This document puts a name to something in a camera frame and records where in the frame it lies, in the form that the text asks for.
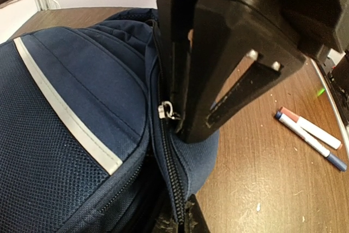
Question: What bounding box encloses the right aluminium frame post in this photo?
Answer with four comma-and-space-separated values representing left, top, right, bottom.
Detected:
35, 0, 61, 11

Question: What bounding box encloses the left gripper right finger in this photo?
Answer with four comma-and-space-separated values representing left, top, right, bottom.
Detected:
184, 194, 210, 233

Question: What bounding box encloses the navy blue student backpack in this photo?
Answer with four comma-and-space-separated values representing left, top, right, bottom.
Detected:
1, 8, 219, 232

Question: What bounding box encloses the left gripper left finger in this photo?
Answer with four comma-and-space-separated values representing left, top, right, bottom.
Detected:
152, 190, 178, 233

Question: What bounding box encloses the blue capped white marker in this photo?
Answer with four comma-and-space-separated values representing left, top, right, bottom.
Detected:
275, 111, 347, 172

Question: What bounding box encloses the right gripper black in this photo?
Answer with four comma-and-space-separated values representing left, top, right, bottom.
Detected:
179, 0, 348, 143

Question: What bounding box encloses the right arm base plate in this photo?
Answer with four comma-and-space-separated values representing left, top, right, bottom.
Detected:
317, 49, 348, 127

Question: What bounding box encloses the brown capped white marker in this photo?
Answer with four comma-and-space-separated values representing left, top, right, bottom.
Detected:
280, 107, 342, 150

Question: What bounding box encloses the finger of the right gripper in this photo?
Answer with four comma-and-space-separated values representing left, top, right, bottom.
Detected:
157, 0, 195, 129

